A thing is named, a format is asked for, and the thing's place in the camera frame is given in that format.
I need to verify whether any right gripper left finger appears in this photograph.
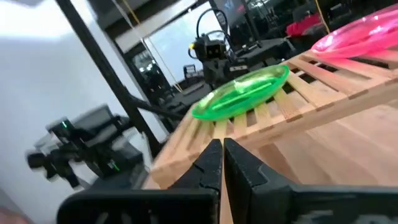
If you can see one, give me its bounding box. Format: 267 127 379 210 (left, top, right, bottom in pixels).
169 138 224 192

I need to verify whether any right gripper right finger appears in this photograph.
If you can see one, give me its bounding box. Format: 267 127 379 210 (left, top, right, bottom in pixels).
223 138 293 224

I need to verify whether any green translucent plastic plate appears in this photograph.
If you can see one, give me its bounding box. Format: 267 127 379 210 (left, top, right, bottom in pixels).
192 64 290 119
191 67 290 121

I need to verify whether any slatted wooden shelf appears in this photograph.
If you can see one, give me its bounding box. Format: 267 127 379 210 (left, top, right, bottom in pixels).
149 49 398 190

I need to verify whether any pink translucent plastic plate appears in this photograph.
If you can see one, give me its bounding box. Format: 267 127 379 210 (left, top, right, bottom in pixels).
310 4 398 57
310 9 398 60

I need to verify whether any computer monitor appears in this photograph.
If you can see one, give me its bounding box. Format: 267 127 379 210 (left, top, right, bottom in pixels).
213 0 249 29

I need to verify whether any red cloth item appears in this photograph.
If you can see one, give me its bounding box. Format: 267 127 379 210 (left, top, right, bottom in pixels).
285 12 321 37

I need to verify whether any black aluminium table frame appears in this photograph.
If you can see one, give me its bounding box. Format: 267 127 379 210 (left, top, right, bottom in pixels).
55 0 184 156

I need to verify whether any yellow cable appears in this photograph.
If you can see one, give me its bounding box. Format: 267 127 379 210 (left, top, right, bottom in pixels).
314 0 331 34

